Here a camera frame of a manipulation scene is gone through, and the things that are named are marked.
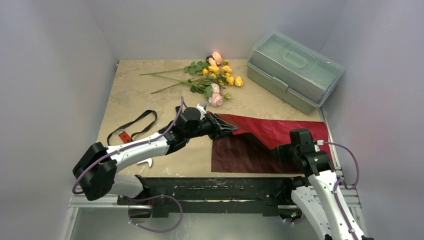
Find aluminium frame rail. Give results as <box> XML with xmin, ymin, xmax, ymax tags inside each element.
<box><xmin>72</xmin><ymin>105</ymin><xmax>367</xmax><ymax>240</ymax></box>

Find yellow fake flower stem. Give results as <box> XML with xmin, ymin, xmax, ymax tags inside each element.
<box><xmin>149</xmin><ymin>60</ymin><xmax>244</xmax><ymax>97</ymax></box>

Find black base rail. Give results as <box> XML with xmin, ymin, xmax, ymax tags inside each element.
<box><xmin>117</xmin><ymin>177</ymin><xmax>302</xmax><ymax>221</ymax></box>

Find green plastic toolbox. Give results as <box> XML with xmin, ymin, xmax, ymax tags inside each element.
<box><xmin>247</xmin><ymin>31</ymin><xmax>345</xmax><ymax>115</ymax></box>

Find peach fake rose stem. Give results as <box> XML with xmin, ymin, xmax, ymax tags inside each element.
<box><xmin>140</xmin><ymin>51</ymin><xmax>223</xmax><ymax>76</ymax></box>

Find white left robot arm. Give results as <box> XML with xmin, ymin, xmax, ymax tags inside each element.
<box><xmin>72</xmin><ymin>102</ymin><xmax>238</xmax><ymax>205</ymax></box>

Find pink fake rose stem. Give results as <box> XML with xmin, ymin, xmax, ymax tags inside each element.
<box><xmin>190</xmin><ymin>83</ymin><xmax>232</xmax><ymax>107</ymax></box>

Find dark red wrapping paper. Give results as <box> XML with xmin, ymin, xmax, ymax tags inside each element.
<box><xmin>211</xmin><ymin>113</ymin><xmax>329</xmax><ymax>174</ymax></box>

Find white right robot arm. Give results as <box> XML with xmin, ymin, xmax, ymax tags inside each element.
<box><xmin>274</xmin><ymin>128</ymin><xmax>370</xmax><ymax>240</ymax></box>

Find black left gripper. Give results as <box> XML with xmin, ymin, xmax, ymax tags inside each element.
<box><xmin>184</xmin><ymin>110</ymin><xmax>237</xmax><ymax>141</ymax></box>

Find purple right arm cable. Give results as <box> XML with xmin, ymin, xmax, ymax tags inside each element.
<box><xmin>283</xmin><ymin>140</ymin><xmax>361</xmax><ymax>240</ymax></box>

